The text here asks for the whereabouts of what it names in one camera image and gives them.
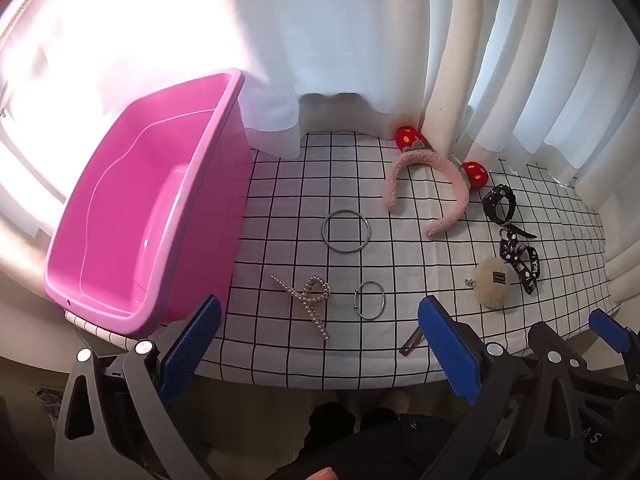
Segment white sheer curtain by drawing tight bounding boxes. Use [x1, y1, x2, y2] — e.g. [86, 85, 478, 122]
[0, 0, 436, 266]

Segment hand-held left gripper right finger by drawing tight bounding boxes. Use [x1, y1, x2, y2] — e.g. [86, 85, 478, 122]
[417, 295, 532, 480]

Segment small silver bangle with clasp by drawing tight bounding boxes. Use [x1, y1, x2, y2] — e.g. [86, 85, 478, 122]
[353, 280, 386, 319]

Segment pink plastic bin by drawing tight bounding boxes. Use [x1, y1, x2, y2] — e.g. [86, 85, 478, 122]
[44, 69, 253, 339]

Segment beige fluffy pom-pom keychain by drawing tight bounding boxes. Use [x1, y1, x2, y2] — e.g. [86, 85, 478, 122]
[462, 256, 513, 308]

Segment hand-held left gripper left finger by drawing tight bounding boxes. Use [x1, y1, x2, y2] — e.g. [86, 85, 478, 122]
[52, 294, 223, 480]

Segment cream curtain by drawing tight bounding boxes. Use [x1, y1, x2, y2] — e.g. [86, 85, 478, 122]
[425, 0, 640, 303]

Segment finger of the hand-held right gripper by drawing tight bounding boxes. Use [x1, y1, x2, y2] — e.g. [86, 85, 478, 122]
[527, 320, 593, 393]
[586, 308, 640, 391]

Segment pearl hair claw clip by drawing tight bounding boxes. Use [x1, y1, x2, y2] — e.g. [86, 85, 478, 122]
[270, 273, 333, 342]

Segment white black checkered tablecloth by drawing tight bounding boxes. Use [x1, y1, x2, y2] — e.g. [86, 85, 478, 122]
[64, 130, 623, 393]

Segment pink strawberry headband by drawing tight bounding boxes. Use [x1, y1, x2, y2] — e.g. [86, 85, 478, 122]
[382, 124, 490, 240]

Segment large silver bangle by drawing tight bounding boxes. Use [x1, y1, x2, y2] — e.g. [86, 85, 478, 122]
[321, 210, 373, 256]

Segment brown hair clip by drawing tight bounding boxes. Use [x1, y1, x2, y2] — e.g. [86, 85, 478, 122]
[398, 327, 425, 357]

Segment person's dark pants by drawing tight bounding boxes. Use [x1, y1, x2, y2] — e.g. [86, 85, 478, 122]
[280, 399, 453, 480]

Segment black studded choker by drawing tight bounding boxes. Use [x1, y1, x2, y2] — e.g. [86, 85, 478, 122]
[482, 184, 538, 240]

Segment black ribbon keychain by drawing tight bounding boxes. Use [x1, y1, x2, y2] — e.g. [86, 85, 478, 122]
[498, 227, 542, 296]

